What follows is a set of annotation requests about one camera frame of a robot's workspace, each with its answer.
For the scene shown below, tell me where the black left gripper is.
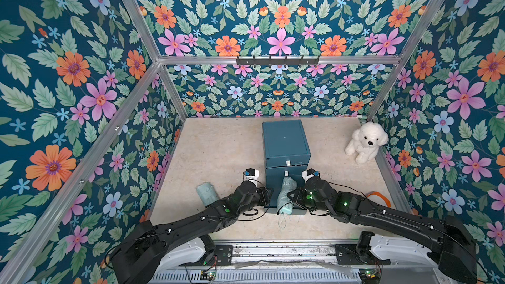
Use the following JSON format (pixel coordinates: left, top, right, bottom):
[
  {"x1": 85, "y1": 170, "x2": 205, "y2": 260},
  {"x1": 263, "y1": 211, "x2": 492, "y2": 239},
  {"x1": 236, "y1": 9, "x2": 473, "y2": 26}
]
[{"x1": 235, "y1": 187, "x2": 276, "y2": 216}]

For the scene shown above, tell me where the mint green umbrella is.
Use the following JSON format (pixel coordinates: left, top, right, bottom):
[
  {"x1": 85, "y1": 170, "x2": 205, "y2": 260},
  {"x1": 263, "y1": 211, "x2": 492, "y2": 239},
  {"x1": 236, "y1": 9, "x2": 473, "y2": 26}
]
[
  {"x1": 277, "y1": 177, "x2": 297, "y2": 229},
  {"x1": 196, "y1": 182, "x2": 220, "y2": 207}
]

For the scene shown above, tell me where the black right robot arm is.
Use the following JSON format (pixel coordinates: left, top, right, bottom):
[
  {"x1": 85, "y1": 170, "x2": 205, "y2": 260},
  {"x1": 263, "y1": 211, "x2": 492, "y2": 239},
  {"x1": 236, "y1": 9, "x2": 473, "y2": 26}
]
[{"x1": 287, "y1": 176, "x2": 478, "y2": 283}]

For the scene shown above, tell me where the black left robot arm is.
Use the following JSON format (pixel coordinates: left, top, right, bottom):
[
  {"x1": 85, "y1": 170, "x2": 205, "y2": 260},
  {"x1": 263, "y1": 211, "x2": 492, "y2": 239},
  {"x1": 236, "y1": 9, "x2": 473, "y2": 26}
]
[{"x1": 110, "y1": 180, "x2": 272, "y2": 283}]

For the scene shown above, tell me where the teal drawer cabinet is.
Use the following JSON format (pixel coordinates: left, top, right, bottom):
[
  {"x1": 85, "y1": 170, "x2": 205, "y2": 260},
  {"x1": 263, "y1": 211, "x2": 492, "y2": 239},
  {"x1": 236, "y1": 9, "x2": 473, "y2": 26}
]
[{"x1": 262, "y1": 120, "x2": 311, "y2": 216}]

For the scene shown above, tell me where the white plush dog toy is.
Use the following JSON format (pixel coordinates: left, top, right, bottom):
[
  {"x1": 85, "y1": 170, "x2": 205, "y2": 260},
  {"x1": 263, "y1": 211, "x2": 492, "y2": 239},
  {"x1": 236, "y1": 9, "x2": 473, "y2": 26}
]
[{"x1": 344, "y1": 122, "x2": 389, "y2": 164}]

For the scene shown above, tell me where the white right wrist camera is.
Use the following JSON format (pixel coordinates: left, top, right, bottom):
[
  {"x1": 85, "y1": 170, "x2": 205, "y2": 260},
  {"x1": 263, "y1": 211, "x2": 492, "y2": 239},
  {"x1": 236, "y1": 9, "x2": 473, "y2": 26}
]
[{"x1": 302, "y1": 168, "x2": 319, "y2": 182}]

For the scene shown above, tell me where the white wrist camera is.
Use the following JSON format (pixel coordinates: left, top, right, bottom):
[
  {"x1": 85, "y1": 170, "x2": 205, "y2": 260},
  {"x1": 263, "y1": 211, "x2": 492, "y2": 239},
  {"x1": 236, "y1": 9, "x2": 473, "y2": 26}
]
[
  {"x1": 243, "y1": 168, "x2": 259, "y2": 181},
  {"x1": 302, "y1": 168, "x2": 319, "y2": 182}
]

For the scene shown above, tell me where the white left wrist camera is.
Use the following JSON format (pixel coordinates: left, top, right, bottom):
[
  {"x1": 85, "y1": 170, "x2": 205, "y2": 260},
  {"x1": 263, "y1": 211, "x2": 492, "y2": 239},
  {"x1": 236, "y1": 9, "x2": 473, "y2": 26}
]
[{"x1": 243, "y1": 168, "x2": 259, "y2": 181}]

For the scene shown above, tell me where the aluminium front rail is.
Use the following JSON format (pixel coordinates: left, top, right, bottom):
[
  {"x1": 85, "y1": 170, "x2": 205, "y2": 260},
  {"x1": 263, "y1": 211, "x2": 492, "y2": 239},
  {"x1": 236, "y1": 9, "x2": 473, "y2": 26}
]
[{"x1": 148, "y1": 240, "x2": 454, "y2": 283}]

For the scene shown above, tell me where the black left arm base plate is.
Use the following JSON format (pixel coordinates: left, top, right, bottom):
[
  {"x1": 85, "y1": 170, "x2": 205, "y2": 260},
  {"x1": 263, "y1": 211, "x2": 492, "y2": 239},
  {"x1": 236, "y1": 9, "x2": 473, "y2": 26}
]
[{"x1": 203, "y1": 245, "x2": 234, "y2": 268}]

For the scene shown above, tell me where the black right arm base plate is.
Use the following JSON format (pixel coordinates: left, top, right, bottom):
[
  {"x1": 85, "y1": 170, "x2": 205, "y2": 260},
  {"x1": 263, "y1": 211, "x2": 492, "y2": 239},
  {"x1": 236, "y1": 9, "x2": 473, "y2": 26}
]
[{"x1": 334, "y1": 244, "x2": 391, "y2": 266}]

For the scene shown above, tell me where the black wall hook rail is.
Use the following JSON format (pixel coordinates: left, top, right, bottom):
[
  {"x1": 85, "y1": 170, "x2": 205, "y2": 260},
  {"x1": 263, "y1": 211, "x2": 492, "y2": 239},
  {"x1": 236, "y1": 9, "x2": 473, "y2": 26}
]
[{"x1": 235, "y1": 56, "x2": 320, "y2": 67}]

